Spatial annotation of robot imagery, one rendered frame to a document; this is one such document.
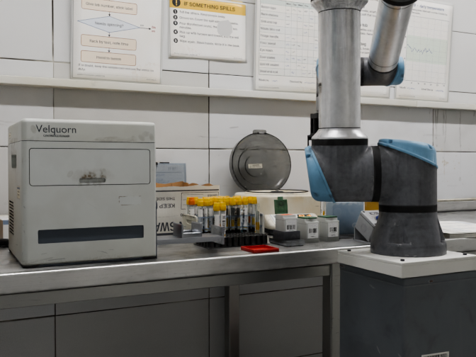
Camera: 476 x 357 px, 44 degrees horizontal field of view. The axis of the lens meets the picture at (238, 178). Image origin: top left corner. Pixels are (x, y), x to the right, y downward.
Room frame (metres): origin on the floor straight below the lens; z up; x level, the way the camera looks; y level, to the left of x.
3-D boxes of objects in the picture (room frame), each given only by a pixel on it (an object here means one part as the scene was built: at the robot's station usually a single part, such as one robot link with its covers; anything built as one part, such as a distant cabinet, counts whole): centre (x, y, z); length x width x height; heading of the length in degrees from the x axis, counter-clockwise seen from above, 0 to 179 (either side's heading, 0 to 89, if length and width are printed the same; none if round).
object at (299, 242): (1.53, -0.13, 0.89); 0.09 x 0.05 x 0.04; 27
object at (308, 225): (1.58, -0.19, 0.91); 0.05 x 0.04 x 0.07; 27
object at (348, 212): (1.69, -0.30, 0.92); 0.10 x 0.07 x 0.10; 111
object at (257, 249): (1.42, -0.05, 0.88); 0.07 x 0.07 x 0.01; 27
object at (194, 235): (1.37, 0.14, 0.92); 0.21 x 0.07 x 0.05; 117
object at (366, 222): (1.59, -0.36, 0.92); 0.13 x 0.07 x 0.08; 27
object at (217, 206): (1.53, 0.02, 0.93); 0.17 x 0.09 x 0.11; 117
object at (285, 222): (1.53, -0.13, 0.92); 0.05 x 0.04 x 0.06; 27
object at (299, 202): (1.87, -0.13, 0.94); 0.30 x 0.24 x 0.12; 18
